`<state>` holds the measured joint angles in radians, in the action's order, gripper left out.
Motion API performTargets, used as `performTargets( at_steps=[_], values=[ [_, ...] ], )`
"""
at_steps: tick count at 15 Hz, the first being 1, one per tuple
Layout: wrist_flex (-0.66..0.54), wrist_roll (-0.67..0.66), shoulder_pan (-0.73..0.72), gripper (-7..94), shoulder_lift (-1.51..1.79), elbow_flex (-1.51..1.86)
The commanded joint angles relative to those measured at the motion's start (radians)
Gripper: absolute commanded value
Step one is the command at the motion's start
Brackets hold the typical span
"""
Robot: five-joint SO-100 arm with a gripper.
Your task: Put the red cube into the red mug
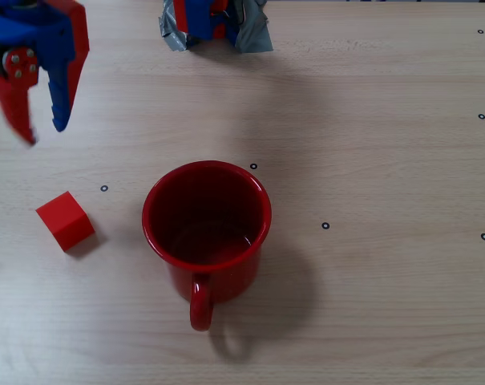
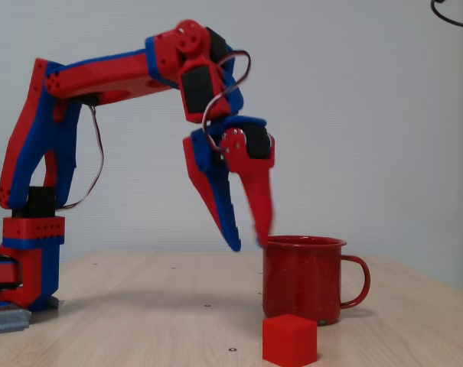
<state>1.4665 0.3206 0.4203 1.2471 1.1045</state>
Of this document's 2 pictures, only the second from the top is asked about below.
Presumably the red cube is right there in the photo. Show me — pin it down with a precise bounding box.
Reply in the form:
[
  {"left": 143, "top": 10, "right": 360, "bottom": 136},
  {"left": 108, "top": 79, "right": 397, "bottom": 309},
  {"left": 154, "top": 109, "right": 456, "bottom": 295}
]
[{"left": 262, "top": 313, "right": 318, "bottom": 367}]

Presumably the red mug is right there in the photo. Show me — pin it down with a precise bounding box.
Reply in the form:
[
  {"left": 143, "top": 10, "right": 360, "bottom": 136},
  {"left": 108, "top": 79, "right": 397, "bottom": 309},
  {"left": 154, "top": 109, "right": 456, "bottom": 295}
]
[{"left": 261, "top": 235, "right": 371, "bottom": 327}]

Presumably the thin gripper servo cable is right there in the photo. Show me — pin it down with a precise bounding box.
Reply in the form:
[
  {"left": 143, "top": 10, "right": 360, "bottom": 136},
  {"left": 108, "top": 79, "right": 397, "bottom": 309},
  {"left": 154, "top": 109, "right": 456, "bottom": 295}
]
[{"left": 201, "top": 49, "right": 252, "bottom": 152}]

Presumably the thin arm servo cable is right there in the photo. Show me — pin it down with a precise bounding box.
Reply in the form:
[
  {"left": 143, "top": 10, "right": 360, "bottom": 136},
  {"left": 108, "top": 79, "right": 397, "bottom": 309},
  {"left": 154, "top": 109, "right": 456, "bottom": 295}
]
[{"left": 56, "top": 103, "right": 105, "bottom": 210}]

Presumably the black hanging cable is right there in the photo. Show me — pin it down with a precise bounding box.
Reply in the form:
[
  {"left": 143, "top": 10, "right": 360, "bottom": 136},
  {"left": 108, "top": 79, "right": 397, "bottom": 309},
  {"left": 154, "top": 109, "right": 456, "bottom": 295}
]
[{"left": 430, "top": 0, "right": 463, "bottom": 29}]

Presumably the grey duct tape piece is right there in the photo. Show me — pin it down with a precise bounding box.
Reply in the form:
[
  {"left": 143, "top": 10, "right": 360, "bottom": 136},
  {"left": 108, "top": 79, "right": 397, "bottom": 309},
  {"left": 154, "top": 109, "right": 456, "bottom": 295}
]
[{"left": 0, "top": 307, "right": 32, "bottom": 335}]

